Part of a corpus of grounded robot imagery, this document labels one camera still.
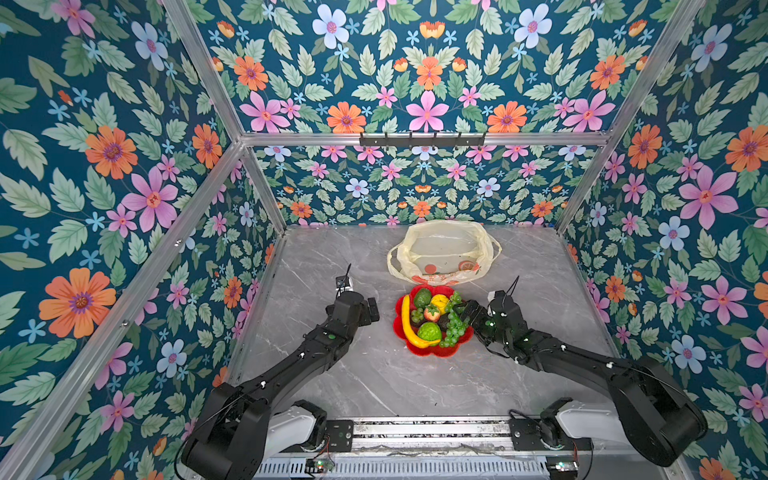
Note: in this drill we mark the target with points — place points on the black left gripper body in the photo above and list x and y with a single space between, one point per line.
364 318

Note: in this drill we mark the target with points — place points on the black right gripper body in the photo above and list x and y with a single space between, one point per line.
485 326

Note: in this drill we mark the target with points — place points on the green fake grapes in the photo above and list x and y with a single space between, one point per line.
453 327

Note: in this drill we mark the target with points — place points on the red flower-shaped plastic bowl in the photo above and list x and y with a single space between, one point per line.
434 350

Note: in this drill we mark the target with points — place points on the yellow fake lemon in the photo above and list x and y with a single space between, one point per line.
440 302

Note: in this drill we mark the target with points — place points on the yellow fake banana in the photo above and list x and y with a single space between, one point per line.
410 335

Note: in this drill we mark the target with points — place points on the red fake strawberry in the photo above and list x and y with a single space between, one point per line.
432 313

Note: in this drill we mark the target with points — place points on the cream plastic fruit-print bag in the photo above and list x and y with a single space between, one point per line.
443 253

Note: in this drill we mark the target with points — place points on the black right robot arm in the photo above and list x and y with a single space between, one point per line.
655 416

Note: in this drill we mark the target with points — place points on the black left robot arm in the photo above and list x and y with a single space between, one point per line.
242 425

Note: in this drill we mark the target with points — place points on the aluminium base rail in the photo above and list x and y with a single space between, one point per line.
488 435

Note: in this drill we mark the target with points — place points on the black hook rail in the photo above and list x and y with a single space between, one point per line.
436 139

